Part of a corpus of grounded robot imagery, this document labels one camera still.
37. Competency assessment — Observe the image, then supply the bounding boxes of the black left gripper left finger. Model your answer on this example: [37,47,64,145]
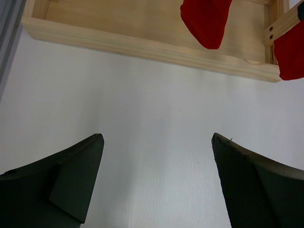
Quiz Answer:
[0,133,104,228]

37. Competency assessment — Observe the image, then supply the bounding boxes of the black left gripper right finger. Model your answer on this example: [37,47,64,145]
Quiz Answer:
[211,133,304,228]

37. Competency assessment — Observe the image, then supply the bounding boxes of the wooden hanger stand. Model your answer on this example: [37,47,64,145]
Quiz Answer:
[21,0,304,82]

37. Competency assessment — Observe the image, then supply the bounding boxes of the red sock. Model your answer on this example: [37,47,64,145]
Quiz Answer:
[274,21,304,81]
[180,0,232,49]

